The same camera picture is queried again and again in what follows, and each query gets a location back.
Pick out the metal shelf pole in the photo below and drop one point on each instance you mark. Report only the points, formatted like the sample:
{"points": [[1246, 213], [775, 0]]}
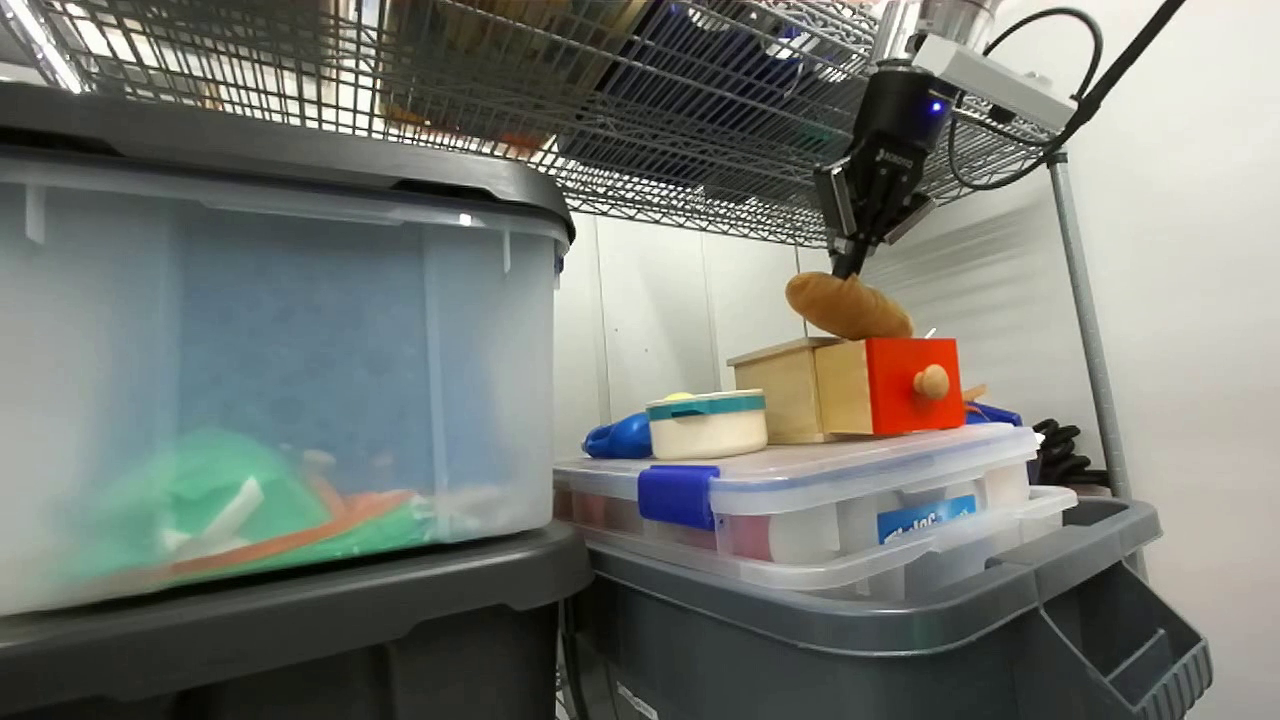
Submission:
{"points": [[1082, 334]]}

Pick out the red-fronted wooden drawer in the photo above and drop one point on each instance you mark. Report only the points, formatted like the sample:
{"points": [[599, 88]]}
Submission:
{"points": [[915, 386]]}

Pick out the grey tote with flap lid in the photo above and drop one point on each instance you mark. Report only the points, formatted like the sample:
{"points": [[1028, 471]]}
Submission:
{"points": [[824, 655]]}

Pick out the blue plastic toy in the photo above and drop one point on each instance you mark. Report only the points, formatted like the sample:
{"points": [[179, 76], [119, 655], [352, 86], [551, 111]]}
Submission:
{"points": [[620, 436], [993, 414]]}

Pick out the green cloth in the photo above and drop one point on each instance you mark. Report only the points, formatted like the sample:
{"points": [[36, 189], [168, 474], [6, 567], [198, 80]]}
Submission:
{"points": [[212, 514]]}

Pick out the dark grey storage tote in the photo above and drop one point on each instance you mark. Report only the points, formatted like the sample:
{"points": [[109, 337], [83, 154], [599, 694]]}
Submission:
{"points": [[264, 655]]}

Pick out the wooden cup teal rim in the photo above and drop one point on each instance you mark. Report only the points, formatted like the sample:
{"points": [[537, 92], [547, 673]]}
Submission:
{"points": [[707, 429]]}

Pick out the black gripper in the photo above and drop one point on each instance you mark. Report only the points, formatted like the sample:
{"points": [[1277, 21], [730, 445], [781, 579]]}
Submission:
{"points": [[901, 126]]}

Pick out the wooden box casing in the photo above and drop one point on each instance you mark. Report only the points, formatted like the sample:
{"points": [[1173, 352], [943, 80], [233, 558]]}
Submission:
{"points": [[775, 395]]}

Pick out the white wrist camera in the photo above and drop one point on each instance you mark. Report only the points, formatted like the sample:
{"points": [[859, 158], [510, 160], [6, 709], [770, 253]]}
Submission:
{"points": [[1003, 80]]}

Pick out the clear container blue latch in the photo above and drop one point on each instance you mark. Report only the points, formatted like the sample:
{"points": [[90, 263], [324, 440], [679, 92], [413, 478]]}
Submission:
{"points": [[824, 494]]}

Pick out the large clear bin grey lid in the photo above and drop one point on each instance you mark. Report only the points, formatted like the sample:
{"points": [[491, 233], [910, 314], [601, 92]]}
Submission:
{"points": [[335, 334]]}

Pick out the brown bread plushy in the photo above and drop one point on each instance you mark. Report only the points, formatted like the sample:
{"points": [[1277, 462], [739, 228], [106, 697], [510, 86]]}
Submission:
{"points": [[845, 307]]}

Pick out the small yellow ball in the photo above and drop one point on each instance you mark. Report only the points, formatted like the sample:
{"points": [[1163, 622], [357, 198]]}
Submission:
{"points": [[681, 395]]}

